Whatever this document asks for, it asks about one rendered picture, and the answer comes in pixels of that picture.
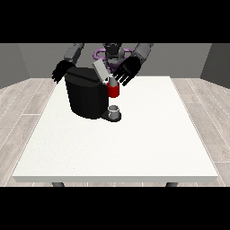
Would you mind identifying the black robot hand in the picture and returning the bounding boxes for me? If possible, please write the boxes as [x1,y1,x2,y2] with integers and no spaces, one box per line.
[111,56,142,87]
[51,59,76,84]

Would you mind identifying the red pod holder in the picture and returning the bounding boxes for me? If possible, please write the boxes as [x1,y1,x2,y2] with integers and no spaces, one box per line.
[106,82,120,99]

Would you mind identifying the pale grey machine lid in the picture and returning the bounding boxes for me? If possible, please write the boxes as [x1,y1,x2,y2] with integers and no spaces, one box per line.
[91,58,111,84]

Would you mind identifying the black coffee machine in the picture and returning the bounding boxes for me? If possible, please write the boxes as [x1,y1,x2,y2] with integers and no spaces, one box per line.
[64,66,122,122]

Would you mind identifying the grey robot trunk purple rings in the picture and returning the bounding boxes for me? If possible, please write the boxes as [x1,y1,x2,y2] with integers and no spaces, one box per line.
[93,43,135,74]

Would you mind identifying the small grey cup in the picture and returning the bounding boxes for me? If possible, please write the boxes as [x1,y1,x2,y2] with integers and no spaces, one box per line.
[108,104,121,119]

